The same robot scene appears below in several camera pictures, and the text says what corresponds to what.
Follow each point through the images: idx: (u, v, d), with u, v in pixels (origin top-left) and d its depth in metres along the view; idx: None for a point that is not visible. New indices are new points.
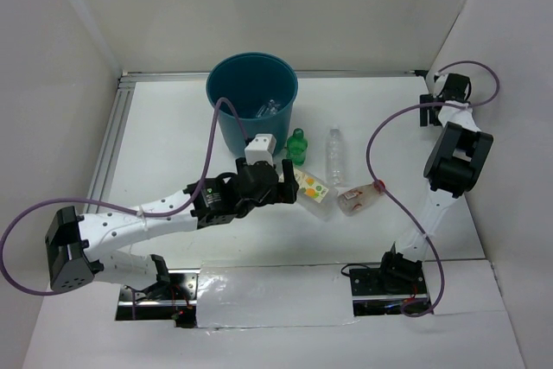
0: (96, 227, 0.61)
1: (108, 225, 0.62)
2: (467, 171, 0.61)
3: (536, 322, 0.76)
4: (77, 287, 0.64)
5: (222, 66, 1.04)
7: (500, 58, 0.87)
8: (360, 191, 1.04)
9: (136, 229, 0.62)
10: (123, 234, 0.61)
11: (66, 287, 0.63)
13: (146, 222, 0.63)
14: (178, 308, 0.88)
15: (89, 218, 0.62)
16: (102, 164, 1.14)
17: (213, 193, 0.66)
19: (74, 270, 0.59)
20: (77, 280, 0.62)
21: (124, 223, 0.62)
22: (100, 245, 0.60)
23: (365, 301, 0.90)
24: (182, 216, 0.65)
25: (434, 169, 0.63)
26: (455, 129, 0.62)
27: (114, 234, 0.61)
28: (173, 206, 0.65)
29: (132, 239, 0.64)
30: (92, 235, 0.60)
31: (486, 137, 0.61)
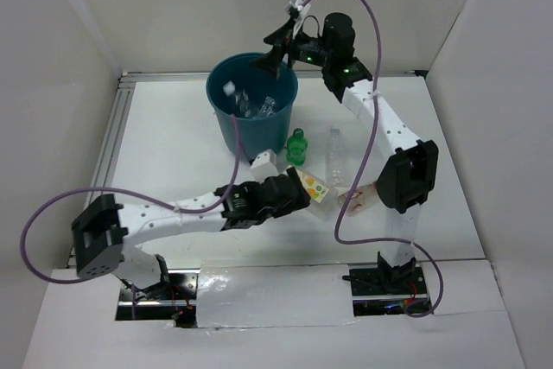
0: (134, 217, 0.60)
1: (146, 215, 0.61)
2: (427, 185, 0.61)
3: (536, 321, 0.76)
4: (102, 275, 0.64)
5: (221, 66, 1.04)
7: (500, 58, 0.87)
8: (360, 191, 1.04)
9: (170, 223, 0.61)
10: (160, 225, 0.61)
11: (91, 275, 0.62)
13: (181, 218, 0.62)
14: (179, 308, 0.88)
15: (129, 206, 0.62)
16: (102, 162, 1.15)
17: (239, 199, 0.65)
19: (107, 257, 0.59)
20: (103, 268, 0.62)
21: (162, 216, 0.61)
22: (137, 236, 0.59)
23: (365, 301, 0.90)
24: (213, 216, 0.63)
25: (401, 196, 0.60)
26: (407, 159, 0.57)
27: (151, 225, 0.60)
28: (204, 205, 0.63)
29: (164, 233, 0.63)
30: (132, 223, 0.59)
31: (433, 148, 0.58)
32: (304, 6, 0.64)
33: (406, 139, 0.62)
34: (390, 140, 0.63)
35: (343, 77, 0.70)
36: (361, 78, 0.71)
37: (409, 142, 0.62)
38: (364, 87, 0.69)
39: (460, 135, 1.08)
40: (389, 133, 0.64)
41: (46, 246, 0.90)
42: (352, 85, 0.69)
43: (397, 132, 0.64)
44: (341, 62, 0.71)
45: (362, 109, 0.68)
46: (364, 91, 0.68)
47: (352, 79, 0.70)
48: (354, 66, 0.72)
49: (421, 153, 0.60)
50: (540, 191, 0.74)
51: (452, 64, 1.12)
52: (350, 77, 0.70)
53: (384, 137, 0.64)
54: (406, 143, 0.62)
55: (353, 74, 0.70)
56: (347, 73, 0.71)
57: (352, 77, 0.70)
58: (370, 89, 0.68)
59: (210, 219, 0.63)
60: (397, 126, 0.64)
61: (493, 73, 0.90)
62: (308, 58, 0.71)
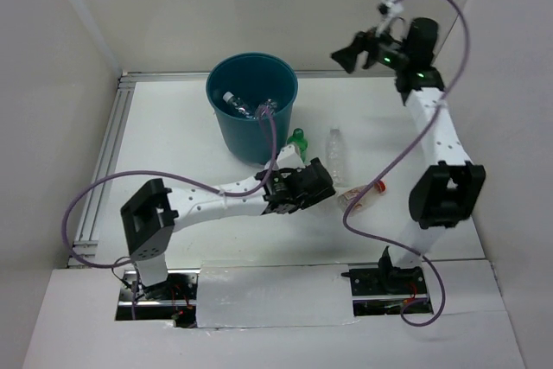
0: (182, 200, 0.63)
1: (193, 199, 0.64)
2: (460, 209, 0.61)
3: (536, 321, 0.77)
4: (149, 257, 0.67)
5: (222, 66, 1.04)
7: (500, 58, 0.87)
8: (361, 191, 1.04)
9: (216, 206, 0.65)
10: (206, 209, 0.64)
11: (141, 257, 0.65)
13: (225, 200, 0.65)
14: (178, 308, 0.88)
15: (176, 191, 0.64)
16: (102, 163, 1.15)
17: (279, 182, 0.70)
19: (158, 239, 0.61)
20: (153, 250, 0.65)
21: (207, 200, 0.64)
22: (186, 218, 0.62)
23: (365, 301, 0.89)
24: (257, 200, 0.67)
25: (429, 211, 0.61)
26: (445, 174, 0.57)
27: (199, 208, 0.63)
28: (247, 189, 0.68)
29: (210, 216, 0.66)
30: (181, 206, 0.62)
31: (480, 172, 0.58)
32: (395, 5, 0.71)
33: (456, 155, 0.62)
34: (438, 151, 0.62)
35: (415, 79, 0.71)
36: (433, 85, 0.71)
37: (457, 160, 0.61)
38: (431, 94, 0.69)
39: (460, 135, 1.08)
40: (439, 144, 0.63)
41: (46, 246, 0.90)
42: (421, 90, 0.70)
43: (448, 147, 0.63)
44: (416, 67, 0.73)
45: (422, 116, 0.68)
46: (429, 98, 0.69)
47: (422, 83, 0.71)
48: (429, 73, 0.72)
49: (464, 174, 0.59)
50: (541, 191, 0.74)
51: (452, 65, 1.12)
52: (421, 81, 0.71)
53: (433, 147, 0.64)
54: (453, 160, 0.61)
55: (426, 79, 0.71)
56: (421, 79, 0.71)
57: (423, 82, 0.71)
58: (436, 98, 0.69)
59: (253, 202, 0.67)
60: (450, 141, 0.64)
61: (493, 73, 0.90)
62: (386, 60, 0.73)
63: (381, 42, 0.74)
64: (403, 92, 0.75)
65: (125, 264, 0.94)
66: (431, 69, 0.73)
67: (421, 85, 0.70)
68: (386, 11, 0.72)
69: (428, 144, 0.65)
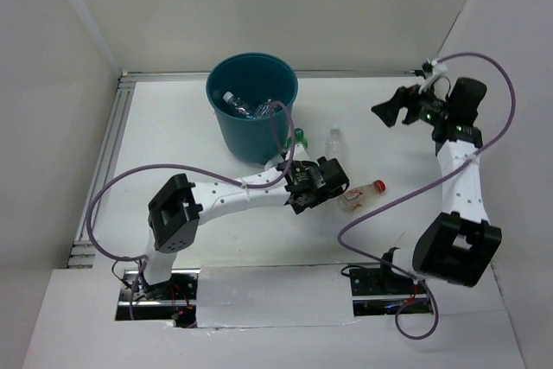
0: (206, 194, 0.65)
1: (217, 192, 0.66)
2: (467, 270, 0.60)
3: (536, 321, 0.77)
4: (178, 249, 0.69)
5: (222, 66, 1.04)
7: (500, 58, 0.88)
8: (360, 191, 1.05)
9: (239, 198, 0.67)
10: (230, 201, 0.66)
11: (169, 249, 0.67)
13: (248, 193, 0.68)
14: (178, 308, 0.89)
15: (199, 186, 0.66)
16: (102, 163, 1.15)
17: (301, 174, 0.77)
19: (185, 233, 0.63)
20: (181, 243, 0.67)
21: (231, 192, 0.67)
22: (210, 211, 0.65)
23: (365, 301, 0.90)
24: (278, 190, 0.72)
25: (431, 264, 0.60)
26: (456, 225, 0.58)
27: (222, 200, 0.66)
28: (268, 181, 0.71)
29: (233, 208, 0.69)
30: (205, 200, 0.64)
31: (495, 233, 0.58)
32: (440, 64, 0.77)
33: (473, 210, 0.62)
34: (454, 201, 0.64)
35: (453, 129, 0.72)
36: (469, 142, 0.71)
37: (471, 215, 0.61)
38: (465, 149, 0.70)
39: None
40: (457, 195, 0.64)
41: (46, 246, 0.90)
42: (455, 141, 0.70)
43: (467, 200, 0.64)
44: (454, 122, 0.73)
45: (449, 166, 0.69)
46: (461, 151, 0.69)
47: (459, 135, 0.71)
48: (469, 130, 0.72)
49: (477, 228, 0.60)
50: (541, 192, 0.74)
51: (452, 64, 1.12)
52: (459, 133, 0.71)
53: (451, 197, 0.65)
54: (467, 213, 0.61)
55: (464, 134, 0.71)
56: (460, 131, 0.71)
57: (461, 136, 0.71)
58: (469, 152, 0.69)
59: (275, 193, 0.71)
60: (470, 194, 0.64)
61: (493, 73, 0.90)
62: (427, 116, 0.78)
63: (423, 99, 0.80)
64: (438, 144, 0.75)
65: (125, 264, 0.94)
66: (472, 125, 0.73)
67: (456, 137, 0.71)
68: (429, 69, 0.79)
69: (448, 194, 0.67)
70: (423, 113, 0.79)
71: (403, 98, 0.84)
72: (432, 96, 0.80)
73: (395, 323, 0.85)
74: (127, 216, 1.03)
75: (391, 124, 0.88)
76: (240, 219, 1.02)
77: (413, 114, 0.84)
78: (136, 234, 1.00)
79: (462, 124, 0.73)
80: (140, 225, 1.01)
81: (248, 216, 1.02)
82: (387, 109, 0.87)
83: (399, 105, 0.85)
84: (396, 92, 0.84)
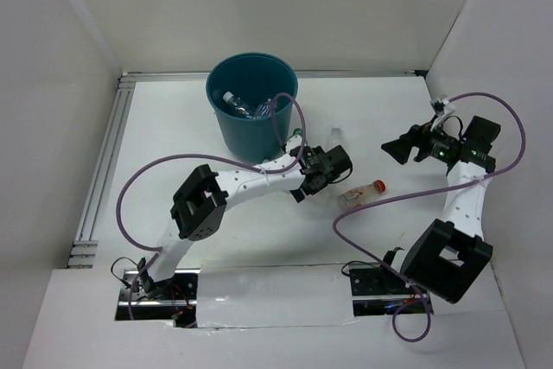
0: (230, 181, 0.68)
1: (238, 179, 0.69)
2: (454, 280, 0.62)
3: (537, 321, 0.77)
4: (204, 237, 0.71)
5: (221, 67, 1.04)
7: (500, 58, 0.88)
8: (361, 191, 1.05)
9: (259, 184, 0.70)
10: (251, 187, 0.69)
11: (197, 238, 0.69)
13: (268, 178, 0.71)
14: (178, 308, 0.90)
15: (221, 174, 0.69)
16: (102, 163, 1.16)
17: (312, 157, 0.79)
19: (212, 219, 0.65)
20: (207, 231, 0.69)
21: (251, 178, 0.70)
22: (236, 196, 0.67)
23: (365, 301, 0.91)
24: (294, 174, 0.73)
25: (417, 265, 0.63)
26: (448, 234, 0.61)
27: (244, 187, 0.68)
28: (284, 165, 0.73)
29: (253, 194, 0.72)
30: (230, 187, 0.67)
31: (487, 251, 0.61)
32: (450, 104, 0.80)
33: (467, 224, 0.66)
34: (453, 213, 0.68)
35: (467, 154, 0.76)
36: (482, 166, 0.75)
37: (467, 227, 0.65)
38: (473, 170, 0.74)
39: None
40: (457, 209, 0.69)
41: (47, 246, 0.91)
42: (467, 162, 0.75)
43: (465, 215, 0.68)
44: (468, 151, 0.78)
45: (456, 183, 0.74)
46: (470, 172, 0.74)
47: (472, 158, 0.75)
48: (484, 155, 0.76)
49: (468, 241, 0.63)
50: (542, 192, 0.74)
51: (452, 65, 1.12)
52: (473, 157, 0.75)
53: (451, 209, 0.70)
54: (462, 225, 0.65)
55: (477, 158, 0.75)
56: (473, 155, 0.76)
57: (474, 160, 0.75)
58: (478, 174, 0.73)
59: (291, 177, 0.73)
60: (468, 210, 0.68)
61: (492, 73, 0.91)
62: (440, 152, 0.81)
63: (433, 136, 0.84)
64: (451, 166, 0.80)
65: (125, 264, 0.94)
66: (487, 151, 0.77)
67: (469, 160, 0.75)
68: (440, 108, 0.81)
69: (448, 206, 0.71)
70: (436, 150, 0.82)
71: (416, 136, 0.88)
72: (443, 134, 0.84)
73: (392, 326, 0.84)
74: (126, 216, 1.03)
75: (404, 159, 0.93)
76: (240, 219, 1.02)
77: (424, 150, 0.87)
78: (135, 233, 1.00)
79: (477, 149, 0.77)
80: (139, 225, 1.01)
81: (248, 215, 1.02)
82: (400, 146, 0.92)
83: (410, 143, 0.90)
84: (409, 130, 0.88)
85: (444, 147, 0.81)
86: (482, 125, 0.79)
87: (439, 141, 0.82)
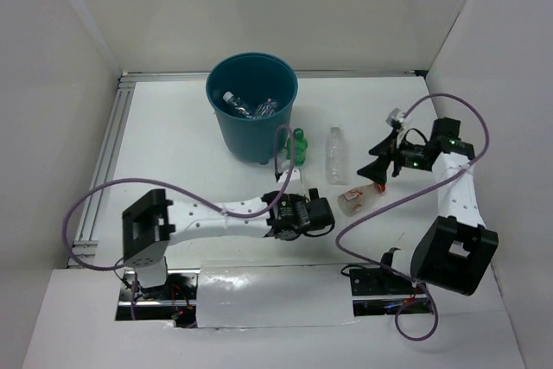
0: (182, 214, 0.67)
1: (193, 214, 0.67)
2: (465, 271, 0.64)
3: (537, 321, 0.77)
4: (143, 265, 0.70)
5: (221, 66, 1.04)
7: (500, 58, 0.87)
8: (361, 191, 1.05)
9: (216, 225, 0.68)
10: (205, 225, 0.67)
11: (134, 264, 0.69)
13: (226, 221, 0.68)
14: (178, 308, 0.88)
15: (177, 204, 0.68)
16: (102, 162, 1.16)
17: (285, 206, 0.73)
19: (153, 251, 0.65)
20: (146, 259, 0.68)
21: (208, 216, 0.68)
22: (183, 232, 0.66)
23: (365, 301, 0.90)
24: (258, 222, 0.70)
25: (429, 266, 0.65)
26: (452, 228, 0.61)
27: (197, 225, 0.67)
28: (251, 211, 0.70)
29: (209, 233, 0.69)
30: (180, 221, 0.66)
31: (493, 238, 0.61)
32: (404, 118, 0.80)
33: (469, 216, 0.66)
34: (452, 207, 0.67)
35: (447, 146, 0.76)
36: (464, 154, 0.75)
37: (469, 219, 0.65)
38: (457, 159, 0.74)
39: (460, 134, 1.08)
40: (454, 201, 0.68)
41: (47, 246, 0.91)
42: (449, 153, 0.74)
43: (463, 206, 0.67)
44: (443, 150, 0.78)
45: (444, 174, 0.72)
46: (454, 161, 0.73)
47: (454, 149, 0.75)
48: (461, 143, 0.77)
49: (474, 232, 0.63)
50: (541, 192, 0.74)
51: (452, 64, 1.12)
52: (453, 147, 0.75)
53: (448, 202, 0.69)
54: (464, 219, 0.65)
55: (457, 147, 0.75)
56: (453, 146, 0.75)
57: (456, 150, 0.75)
58: (463, 162, 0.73)
59: (254, 225, 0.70)
60: (465, 200, 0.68)
61: (492, 73, 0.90)
62: (414, 162, 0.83)
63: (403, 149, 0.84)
64: (433, 161, 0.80)
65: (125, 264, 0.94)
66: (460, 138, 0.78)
67: (449, 150, 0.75)
68: (397, 125, 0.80)
69: (443, 200, 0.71)
70: (411, 162, 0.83)
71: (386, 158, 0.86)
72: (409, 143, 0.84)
73: (395, 325, 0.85)
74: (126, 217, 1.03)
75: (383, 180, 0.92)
76: None
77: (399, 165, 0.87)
78: None
79: (453, 138, 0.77)
80: None
81: None
82: (375, 170, 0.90)
83: (384, 166, 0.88)
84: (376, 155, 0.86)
85: (418, 157, 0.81)
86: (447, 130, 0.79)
87: (409, 152, 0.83)
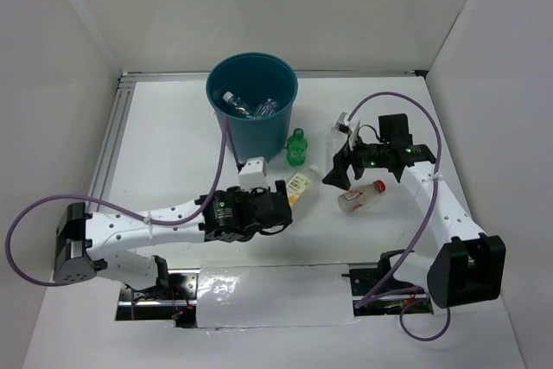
0: (103, 228, 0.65)
1: (114, 226, 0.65)
2: (487, 284, 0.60)
3: (537, 322, 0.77)
4: (79, 282, 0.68)
5: (221, 66, 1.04)
7: (500, 58, 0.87)
8: (361, 191, 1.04)
9: (140, 235, 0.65)
10: (127, 238, 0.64)
11: (68, 281, 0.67)
13: (151, 230, 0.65)
14: (178, 308, 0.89)
15: (98, 219, 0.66)
16: (102, 163, 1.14)
17: (225, 207, 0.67)
19: (76, 266, 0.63)
20: (79, 276, 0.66)
21: (130, 227, 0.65)
22: (104, 246, 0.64)
23: (365, 301, 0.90)
24: (187, 228, 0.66)
25: (455, 296, 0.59)
26: (461, 251, 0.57)
27: (118, 237, 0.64)
28: (181, 217, 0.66)
29: (139, 244, 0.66)
30: (98, 236, 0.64)
31: (498, 243, 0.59)
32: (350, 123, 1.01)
33: (467, 227, 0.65)
34: (448, 225, 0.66)
35: (403, 154, 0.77)
36: (423, 159, 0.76)
37: (469, 232, 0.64)
38: (424, 168, 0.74)
39: (460, 135, 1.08)
40: (446, 218, 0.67)
41: (47, 247, 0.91)
42: (413, 165, 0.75)
43: (457, 219, 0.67)
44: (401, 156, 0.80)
45: (422, 190, 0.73)
46: (423, 172, 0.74)
47: (413, 158, 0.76)
48: (417, 148, 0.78)
49: (483, 245, 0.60)
50: (541, 193, 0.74)
51: (452, 64, 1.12)
52: (409, 155, 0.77)
53: (441, 220, 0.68)
54: (464, 232, 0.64)
55: (416, 154, 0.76)
56: (409, 154, 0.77)
57: (415, 158, 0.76)
58: (431, 171, 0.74)
59: (183, 232, 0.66)
60: (454, 211, 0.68)
61: (492, 73, 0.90)
62: (371, 162, 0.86)
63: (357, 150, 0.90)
64: (397, 173, 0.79)
65: None
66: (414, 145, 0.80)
67: (411, 160, 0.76)
68: (344, 129, 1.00)
69: (435, 217, 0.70)
70: (367, 162, 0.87)
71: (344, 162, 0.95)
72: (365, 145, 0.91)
73: (400, 324, 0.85)
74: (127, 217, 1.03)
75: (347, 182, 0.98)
76: None
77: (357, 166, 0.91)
78: None
79: (409, 146, 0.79)
80: None
81: None
82: (337, 175, 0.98)
83: (343, 171, 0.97)
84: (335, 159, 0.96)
85: (373, 155, 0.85)
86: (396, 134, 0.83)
87: (365, 152, 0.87)
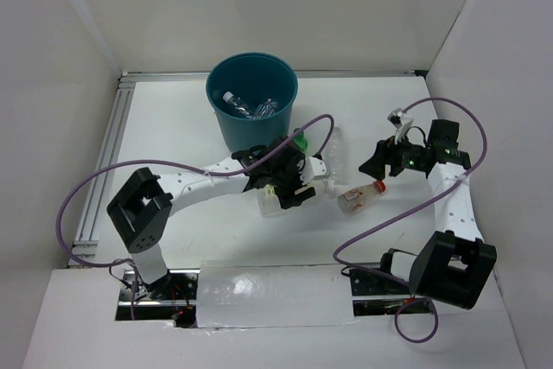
0: (172, 183, 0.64)
1: (182, 181, 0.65)
2: (465, 289, 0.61)
3: (537, 322, 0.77)
4: (145, 248, 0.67)
5: (222, 66, 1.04)
7: (499, 58, 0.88)
8: (361, 191, 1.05)
9: (204, 185, 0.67)
10: (196, 188, 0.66)
11: (138, 248, 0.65)
13: (212, 180, 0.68)
14: (178, 308, 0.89)
15: (164, 176, 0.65)
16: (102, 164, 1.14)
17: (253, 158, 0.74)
19: (157, 222, 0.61)
20: (149, 238, 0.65)
21: (195, 180, 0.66)
22: (180, 199, 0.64)
23: (365, 301, 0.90)
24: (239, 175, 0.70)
25: (429, 284, 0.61)
26: (448, 243, 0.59)
27: (190, 188, 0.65)
28: (228, 168, 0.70)
29: (200, 196, 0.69)
30: (173, 189, 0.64)
31: (491, 250, 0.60)
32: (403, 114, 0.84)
33: (468, 229, 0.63)
34: (448, 220, 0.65)
35: (441, 153, 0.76)
36: (459, 162, 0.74)
37: (467, 232, 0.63)
38: (454, 169, 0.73)
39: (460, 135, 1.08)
40: (451, 214, 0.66)
41: (47, 247, 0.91)
42: (444, 163, 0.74)
43: (460, 219, 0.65)
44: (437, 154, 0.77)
45: (441, 187, 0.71)
46: (451, 172, 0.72)
47: (448, 158, 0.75)
48: (457, 151, 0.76)
49: (473, 248, 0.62)
50: (541, 192, 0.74)
51: (452, 65, 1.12)
52: (447, 156, 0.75)
53: (445, 216, 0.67)
54: (460, 232, 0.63)
55: (452, 156, 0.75)
56: (448, 155, 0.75)
57: (450, 159, 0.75)
58: (459, 174, 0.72)
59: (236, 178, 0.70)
60: (465, 212, 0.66)
61: (492, 73, 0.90)
62: (410, 162, 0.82)
63: (400, 149, 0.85)
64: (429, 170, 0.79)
65: (124, 265, 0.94)
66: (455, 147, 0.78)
67: (445, 159, 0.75)
68: (397, 121, 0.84)
69: (441, 213, 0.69)
70: (406, 160, 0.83)
71: (384, 152, 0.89)
72: (408, 143, 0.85)
73: (395, 326, 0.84)
74: None
75: (382, 175, 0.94)
76: (238, 218, 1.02)
77: (396, 163, 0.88)
78: None
79: (448, 147, 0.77)
80: None
81: (246, 216, 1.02)
82: (373, 163, 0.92)
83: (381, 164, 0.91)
84: (377, 148, 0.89)
85: (415, 155, 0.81)
86: (441, 131, 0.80)
87: (405, 151, 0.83)
